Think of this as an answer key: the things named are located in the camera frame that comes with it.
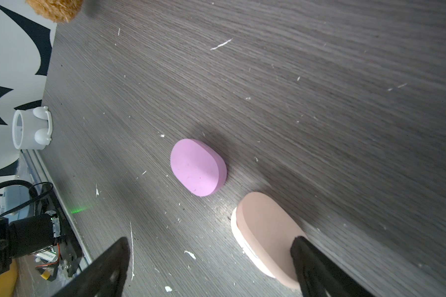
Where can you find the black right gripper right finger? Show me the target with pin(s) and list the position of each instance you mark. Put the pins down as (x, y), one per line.
(319, 276)

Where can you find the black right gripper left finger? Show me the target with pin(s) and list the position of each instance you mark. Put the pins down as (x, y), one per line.
(105, 277)

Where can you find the pink earbud charging case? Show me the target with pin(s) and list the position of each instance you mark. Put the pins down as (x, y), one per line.
(265, 232)

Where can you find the purple earbud charging case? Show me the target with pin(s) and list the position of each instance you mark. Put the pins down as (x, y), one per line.
(198, 167)

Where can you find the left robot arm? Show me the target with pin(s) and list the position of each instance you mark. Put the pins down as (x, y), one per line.
(25, 236)

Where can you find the brown teddy bear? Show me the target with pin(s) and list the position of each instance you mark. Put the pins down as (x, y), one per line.
(57, 11)

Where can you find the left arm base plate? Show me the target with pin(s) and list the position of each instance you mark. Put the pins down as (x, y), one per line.
(63, 258)

